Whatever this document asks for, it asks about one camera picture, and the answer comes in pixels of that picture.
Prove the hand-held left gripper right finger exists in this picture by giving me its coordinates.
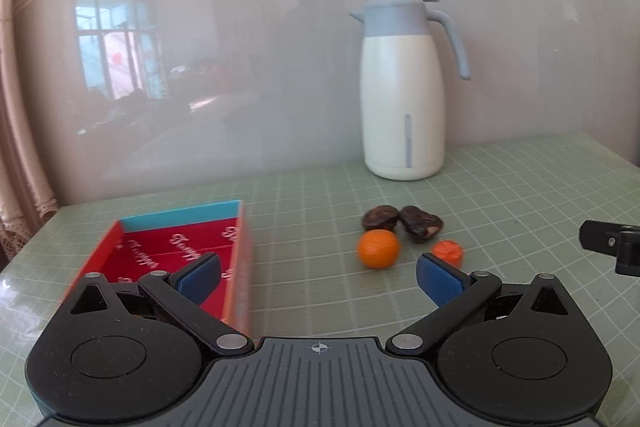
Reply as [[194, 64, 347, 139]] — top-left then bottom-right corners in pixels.
[[386, 253, 575, 356]]

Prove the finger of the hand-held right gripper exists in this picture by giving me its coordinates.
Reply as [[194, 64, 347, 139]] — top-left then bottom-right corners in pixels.
[[579, 220, 640, 278]]

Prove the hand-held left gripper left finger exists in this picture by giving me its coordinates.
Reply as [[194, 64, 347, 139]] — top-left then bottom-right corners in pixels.
[[67, 253, 256, 358]]

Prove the red cardboard box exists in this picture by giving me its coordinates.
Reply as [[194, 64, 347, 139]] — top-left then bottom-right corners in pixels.
[[60, 200, 253, 333]]

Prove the small orange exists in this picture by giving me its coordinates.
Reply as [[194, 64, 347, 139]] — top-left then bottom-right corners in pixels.
[[357, 229, 401, 270]]

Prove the small red-orange fruit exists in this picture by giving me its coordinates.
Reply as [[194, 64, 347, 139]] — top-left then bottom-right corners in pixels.
[[432, 240, 465, 266]]

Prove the green checked tablecloth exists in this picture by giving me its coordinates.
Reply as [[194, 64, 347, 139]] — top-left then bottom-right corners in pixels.
[[0, 131, 640, 427]]

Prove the white thermos jug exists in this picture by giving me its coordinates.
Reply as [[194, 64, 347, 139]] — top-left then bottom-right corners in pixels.
[[348, 0, 472, 180]]

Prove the pink lace curtain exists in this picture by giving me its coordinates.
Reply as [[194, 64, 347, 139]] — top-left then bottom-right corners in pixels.
[[0, 0, 60, 264]]

